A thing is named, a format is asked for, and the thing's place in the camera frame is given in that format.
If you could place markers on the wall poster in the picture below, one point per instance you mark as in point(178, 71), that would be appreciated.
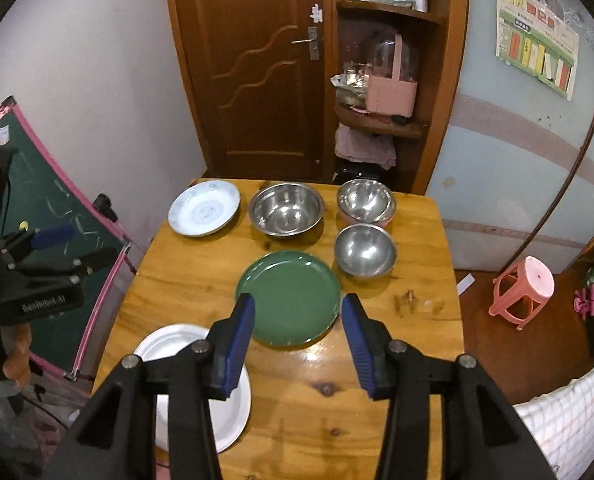
point(537, 35)

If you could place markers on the pink toy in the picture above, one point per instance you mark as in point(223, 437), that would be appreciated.
point(583, 302)

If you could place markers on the black clip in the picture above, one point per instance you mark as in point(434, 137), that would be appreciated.
point(104, 205)

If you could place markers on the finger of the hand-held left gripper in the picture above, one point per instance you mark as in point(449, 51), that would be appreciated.
point(52, 236)
point(94, 260)

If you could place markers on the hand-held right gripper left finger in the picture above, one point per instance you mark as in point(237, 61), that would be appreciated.
point(237, 340)

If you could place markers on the person's left hand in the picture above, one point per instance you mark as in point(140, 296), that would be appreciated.
point(17, 360)

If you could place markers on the white door hook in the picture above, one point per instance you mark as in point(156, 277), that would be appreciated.
point(316, 12)

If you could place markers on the clear plastic jar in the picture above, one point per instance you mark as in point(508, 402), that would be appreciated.
point(384, 52)

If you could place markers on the steel bowl with pink outside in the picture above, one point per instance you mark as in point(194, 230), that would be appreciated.
point(366, 200)

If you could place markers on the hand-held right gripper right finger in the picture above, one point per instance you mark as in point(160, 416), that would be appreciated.
point(357, 345)

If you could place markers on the white blue patterned plate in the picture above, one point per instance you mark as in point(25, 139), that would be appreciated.
point(204, 207)

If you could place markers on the brown wooden door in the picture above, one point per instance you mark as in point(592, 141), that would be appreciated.
point(247, 85)

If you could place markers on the large steel bowl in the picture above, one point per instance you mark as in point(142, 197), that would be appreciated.
point(286, 210)

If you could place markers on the small steel bowl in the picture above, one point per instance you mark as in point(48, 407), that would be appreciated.
point(366, 252)

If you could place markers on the green plate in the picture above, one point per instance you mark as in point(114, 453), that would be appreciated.
point(289, 295)

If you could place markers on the pink plastic stool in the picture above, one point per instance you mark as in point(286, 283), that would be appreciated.
point(532, 280)

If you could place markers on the white checked blanket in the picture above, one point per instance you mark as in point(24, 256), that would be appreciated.
point(572, 420)

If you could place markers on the pink basket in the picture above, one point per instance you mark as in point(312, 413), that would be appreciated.
point(391, 97)

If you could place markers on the green chalkboard with pink frame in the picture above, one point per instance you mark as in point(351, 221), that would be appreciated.
point(52, 195)

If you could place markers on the brown wooden shelf unit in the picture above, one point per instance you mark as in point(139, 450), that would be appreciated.
point(444, 85)

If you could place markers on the crumpled foil bags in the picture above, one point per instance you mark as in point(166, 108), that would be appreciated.
point(349, 85)

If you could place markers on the white paper strip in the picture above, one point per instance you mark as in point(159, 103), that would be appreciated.
point(466, 284)

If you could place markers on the pink cloth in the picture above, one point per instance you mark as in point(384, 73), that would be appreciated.
point(364, 147)

